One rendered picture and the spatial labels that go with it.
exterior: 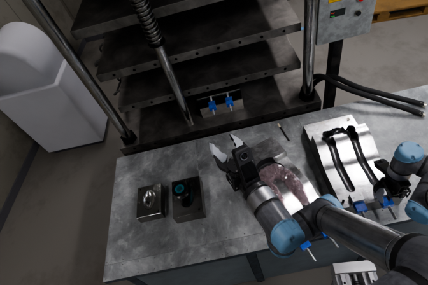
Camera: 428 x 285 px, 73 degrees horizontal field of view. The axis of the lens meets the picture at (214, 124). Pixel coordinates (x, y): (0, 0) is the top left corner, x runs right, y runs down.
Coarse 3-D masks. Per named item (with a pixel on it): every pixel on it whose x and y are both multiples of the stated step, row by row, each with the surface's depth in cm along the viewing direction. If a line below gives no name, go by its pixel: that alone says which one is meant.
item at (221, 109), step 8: (224, 88) 176; (232, 88) 175; (200, 96) 176; (208, 96) 175; (216, 96) 175; (224, 96) 176; (232, 96) 177; (240, 96) 178; (200, 104) 179; (208, 104) 180; (216, 104) 181; (224, 104) 181; (240, 104) 183; (208, 112) 185; (216, 112) 186; (224, 112) 187
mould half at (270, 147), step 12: (264, 144) 150; (276, 144) 148; (264, 156) 145; (276, 156) 144; (288, 168) 142; (276, 180) 139; (300, 180) 135; (288, 192) 132; (312, 192) 132; (288, 204) 131; (300, 204) 131
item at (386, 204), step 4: (384, 196) 121; (388, 196) 121; (384, 200) 120; (388, 200) 120; (392, 200) 120; (380, 204) 122; (384, 204) 119; (388, 204) 119; (392, 204) 119; (384, 208) 121; (388, 208) 119; (392, 212) 117; (392, 216) 117
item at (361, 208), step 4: (360, 192) 123; (352, 196) 123; (356, 196) 123; (360, 196) 122; (352, 200) 122; (356, 200) 121; (360, 200) 122; (352, 204) 124; (356, 204) 122; (360, 204) 121; (364, 204) 121; (356, 208) 121; (360, 208) 120; (364, 208) 120; (356, 212) 122; (360, 212) 121; (364, 216) 119
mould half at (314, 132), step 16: (304, 128) 157; (320, 128) 155; (320, 144) 141; (336, 144) 139; (368, 144) 138; (320, 160) 140; (352, 160) 137; (368, 160) 135; (336, 176) 133; (352, 176) 132; (384, 176) 129; (336, 192) 128; (352, 192) 127; (368, 192) 125; (352, 208) 124; (368, 208) 127
